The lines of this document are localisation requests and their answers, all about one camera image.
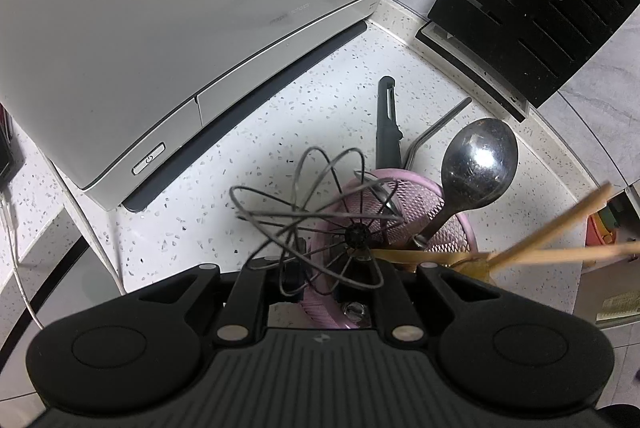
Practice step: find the bamboo spatula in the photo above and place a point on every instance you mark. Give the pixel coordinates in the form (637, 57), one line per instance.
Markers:
(473, 265)

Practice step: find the dark green peeler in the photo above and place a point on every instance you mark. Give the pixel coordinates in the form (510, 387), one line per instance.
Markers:
(388, 134)

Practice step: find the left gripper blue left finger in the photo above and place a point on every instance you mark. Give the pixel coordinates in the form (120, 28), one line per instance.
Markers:
(247, 295)

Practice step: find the large spoon wooden handle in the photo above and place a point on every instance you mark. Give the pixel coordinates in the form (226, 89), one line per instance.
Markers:
(478, 167)

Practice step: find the pink mesh utensil cup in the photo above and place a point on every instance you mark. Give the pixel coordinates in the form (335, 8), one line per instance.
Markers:
(415, 208)

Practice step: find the black knife block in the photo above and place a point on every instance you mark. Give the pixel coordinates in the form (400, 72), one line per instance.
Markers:
(520, 52)

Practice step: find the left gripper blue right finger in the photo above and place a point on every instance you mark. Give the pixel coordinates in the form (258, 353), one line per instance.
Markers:
(393, 315)

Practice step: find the steel wire whisk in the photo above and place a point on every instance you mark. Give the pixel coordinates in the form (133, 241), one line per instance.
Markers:
(287, 223)

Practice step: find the black tablet device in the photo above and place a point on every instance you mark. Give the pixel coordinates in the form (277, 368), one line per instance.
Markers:
(12, 157)

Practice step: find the small silver spoon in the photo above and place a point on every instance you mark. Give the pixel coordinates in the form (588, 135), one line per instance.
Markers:
(355, 307)

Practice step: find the wooden chopstick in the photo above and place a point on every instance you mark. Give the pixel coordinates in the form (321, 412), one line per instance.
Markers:
(565, 255)
(591, 203)

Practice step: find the white utensil sterilizer appliance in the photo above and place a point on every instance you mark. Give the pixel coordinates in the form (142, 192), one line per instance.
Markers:
(110, 89)

